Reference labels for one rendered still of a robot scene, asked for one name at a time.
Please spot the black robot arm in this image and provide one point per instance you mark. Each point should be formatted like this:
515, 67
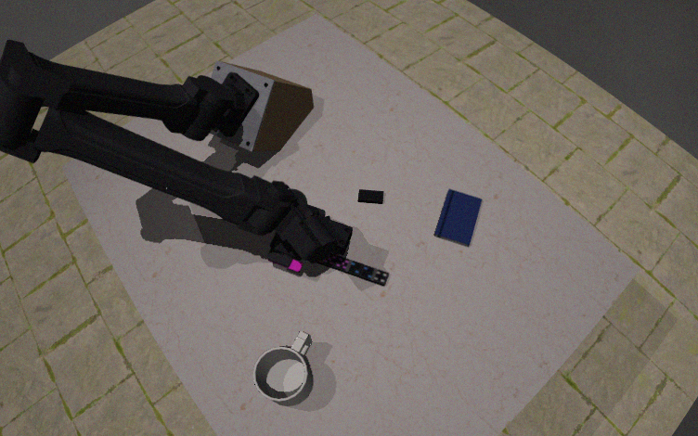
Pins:
72, 131

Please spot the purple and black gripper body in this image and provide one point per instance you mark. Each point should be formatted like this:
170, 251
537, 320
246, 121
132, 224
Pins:
277, 246

